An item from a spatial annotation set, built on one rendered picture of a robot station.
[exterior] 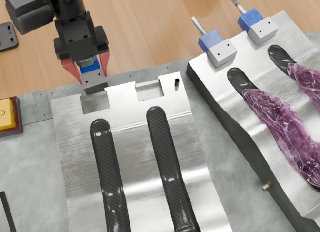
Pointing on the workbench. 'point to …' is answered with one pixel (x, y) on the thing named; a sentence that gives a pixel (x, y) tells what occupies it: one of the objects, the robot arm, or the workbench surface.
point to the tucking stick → (7, 212)
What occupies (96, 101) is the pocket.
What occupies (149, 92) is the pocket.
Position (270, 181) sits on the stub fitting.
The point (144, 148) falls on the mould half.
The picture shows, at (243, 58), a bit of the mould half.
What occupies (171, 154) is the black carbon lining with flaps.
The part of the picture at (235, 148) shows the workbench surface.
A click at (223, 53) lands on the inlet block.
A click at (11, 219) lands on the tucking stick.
